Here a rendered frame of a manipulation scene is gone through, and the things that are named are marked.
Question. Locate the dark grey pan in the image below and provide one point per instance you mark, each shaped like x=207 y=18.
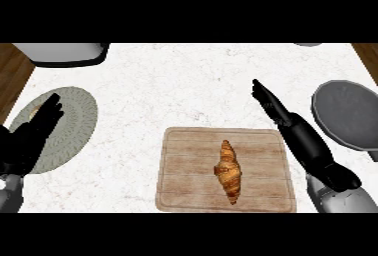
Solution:
x=348 y=115

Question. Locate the small grey object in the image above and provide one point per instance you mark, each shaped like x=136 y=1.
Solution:
x=307 y=44

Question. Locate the golden brown croissant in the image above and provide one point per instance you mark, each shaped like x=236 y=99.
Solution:
x=227 y=171

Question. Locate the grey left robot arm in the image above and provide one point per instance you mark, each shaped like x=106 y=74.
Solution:
x=9 y=195

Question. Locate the wooden cutting board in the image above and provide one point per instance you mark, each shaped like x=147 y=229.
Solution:
x=226 y=170

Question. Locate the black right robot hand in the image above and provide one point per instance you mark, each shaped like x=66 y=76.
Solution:
x=304 y=143

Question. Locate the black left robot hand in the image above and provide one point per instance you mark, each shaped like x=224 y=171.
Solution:
x=26 y=140

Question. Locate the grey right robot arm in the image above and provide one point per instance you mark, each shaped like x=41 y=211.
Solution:
x=339 y=200

